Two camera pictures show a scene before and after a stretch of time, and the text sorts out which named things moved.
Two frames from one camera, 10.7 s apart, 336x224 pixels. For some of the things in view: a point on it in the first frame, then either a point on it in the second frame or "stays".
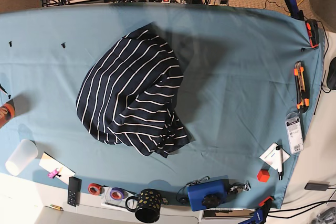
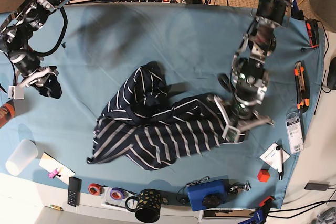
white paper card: x=271 y=157 stays
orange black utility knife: x=302 y=96 stays
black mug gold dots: x=146 y=206 stays
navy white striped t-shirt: x=128 y=94 -> x=142 y=123
